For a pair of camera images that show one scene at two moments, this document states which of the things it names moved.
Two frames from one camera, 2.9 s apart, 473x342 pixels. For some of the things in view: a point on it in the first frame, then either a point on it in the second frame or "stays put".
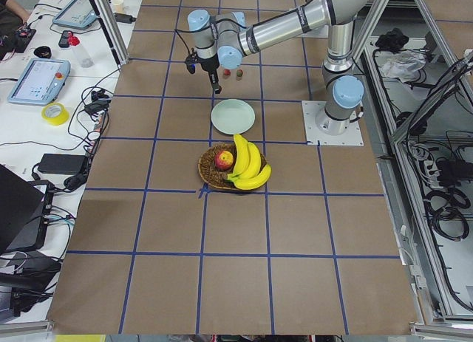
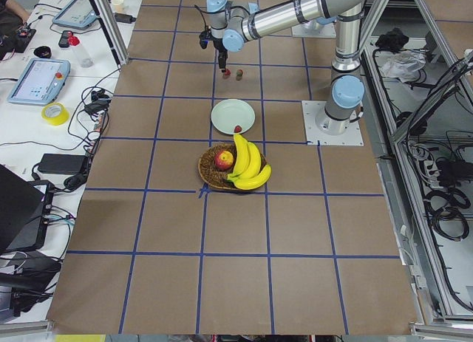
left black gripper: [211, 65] → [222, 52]
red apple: [224, 160] stays put
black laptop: [24, 213] stays put
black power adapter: [62, 164] stays put
